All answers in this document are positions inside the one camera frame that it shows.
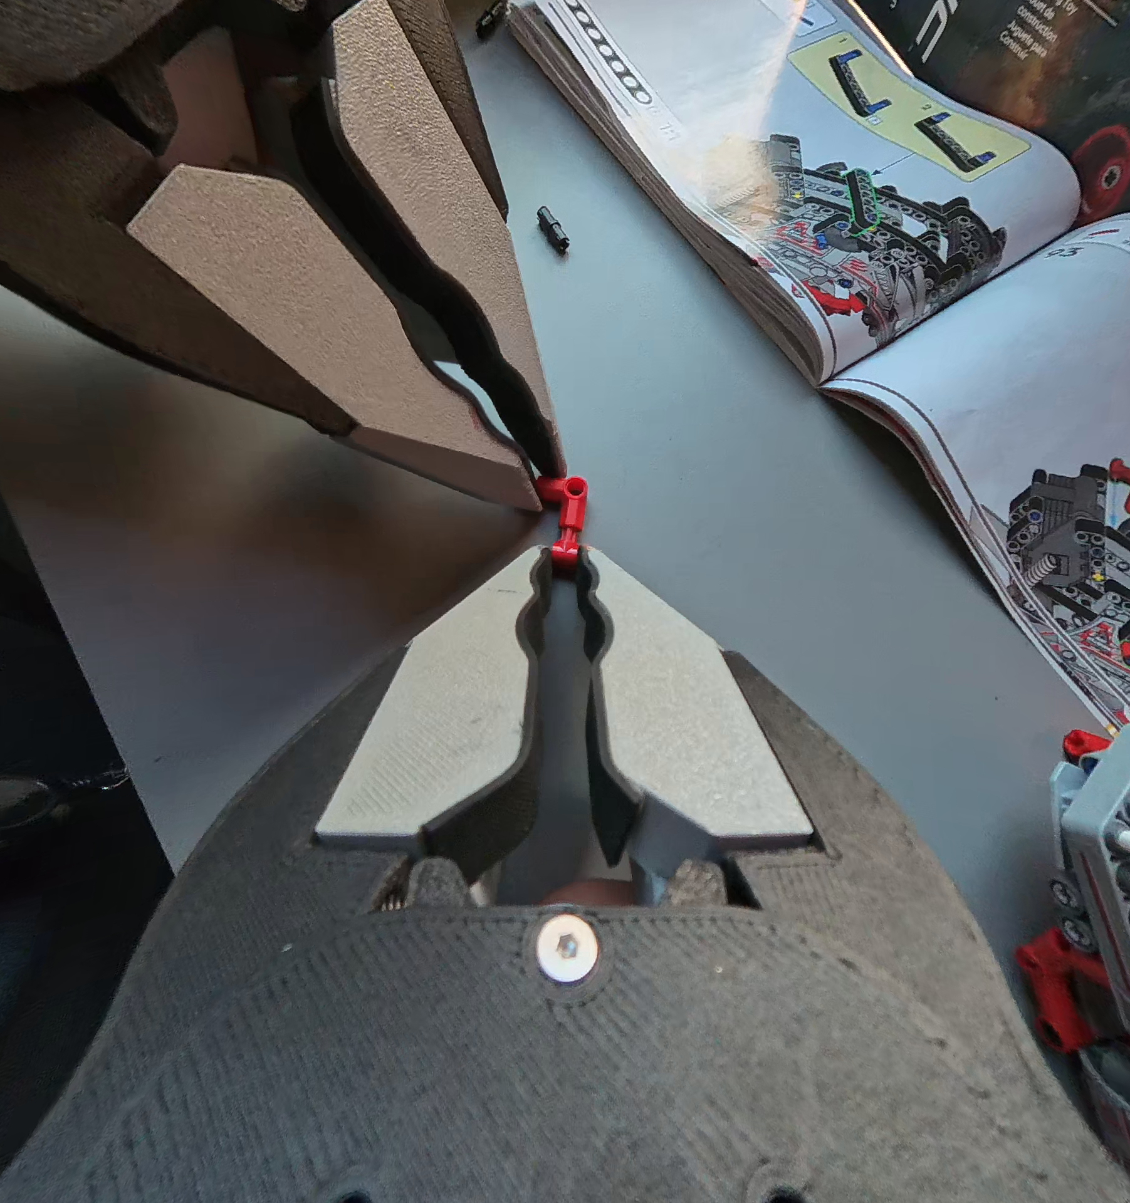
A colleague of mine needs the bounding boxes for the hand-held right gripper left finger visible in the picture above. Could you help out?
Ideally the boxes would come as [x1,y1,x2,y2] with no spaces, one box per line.
[313,546,559,887]

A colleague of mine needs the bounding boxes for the person's navy clothing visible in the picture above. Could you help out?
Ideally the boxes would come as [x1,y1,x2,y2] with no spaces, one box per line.
[0,422,175,1180]

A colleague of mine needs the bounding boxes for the grey toy truck model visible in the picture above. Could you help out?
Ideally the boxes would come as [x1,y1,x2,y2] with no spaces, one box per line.
[1013,718,1130,1203]

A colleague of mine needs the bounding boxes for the black badge reel with strap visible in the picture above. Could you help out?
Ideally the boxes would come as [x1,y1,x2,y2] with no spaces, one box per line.
[0,766,134,849]

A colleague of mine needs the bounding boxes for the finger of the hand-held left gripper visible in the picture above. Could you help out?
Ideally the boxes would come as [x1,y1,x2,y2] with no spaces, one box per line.
[318,0,567,479]
[125,162,545,514]

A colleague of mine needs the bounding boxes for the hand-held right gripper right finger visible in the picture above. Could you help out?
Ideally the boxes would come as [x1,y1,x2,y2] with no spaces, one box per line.
[576,547,817,906]

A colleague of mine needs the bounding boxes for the open instruction booklet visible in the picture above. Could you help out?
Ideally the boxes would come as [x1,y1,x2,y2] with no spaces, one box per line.
[506,0,1130,737]

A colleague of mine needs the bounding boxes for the black toy set box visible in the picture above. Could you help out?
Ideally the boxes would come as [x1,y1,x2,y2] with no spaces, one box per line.
[851,0,1130,229]

